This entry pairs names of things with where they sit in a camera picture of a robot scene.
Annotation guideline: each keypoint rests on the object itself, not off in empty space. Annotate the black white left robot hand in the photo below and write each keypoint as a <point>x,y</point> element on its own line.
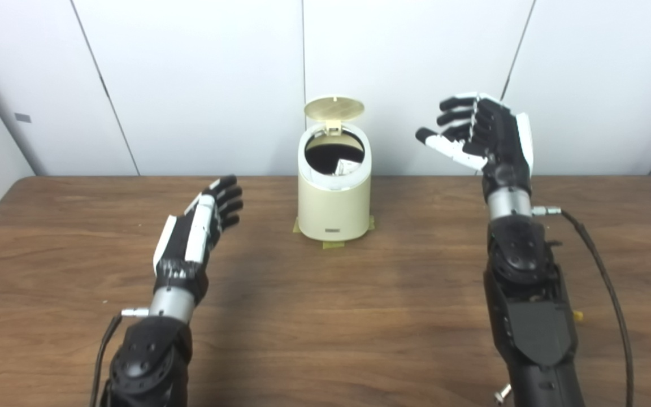
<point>190,254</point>

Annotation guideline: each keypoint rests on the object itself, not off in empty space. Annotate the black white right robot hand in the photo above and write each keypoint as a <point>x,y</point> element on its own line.
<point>500,147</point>

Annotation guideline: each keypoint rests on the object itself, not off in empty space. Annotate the white green milk carton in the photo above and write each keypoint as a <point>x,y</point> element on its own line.
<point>347,167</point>

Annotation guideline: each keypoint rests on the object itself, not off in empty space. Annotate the cream round bin lid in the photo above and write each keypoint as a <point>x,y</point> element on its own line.
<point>334,107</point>

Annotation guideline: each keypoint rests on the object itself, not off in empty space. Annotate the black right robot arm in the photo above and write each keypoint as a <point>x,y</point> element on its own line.
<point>532,316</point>

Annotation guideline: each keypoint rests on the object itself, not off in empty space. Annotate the cream-colored bin body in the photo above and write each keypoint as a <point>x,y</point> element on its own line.
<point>334,209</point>

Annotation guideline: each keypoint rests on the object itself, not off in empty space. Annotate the grey wall patch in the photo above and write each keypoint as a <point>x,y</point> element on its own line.
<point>22,118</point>

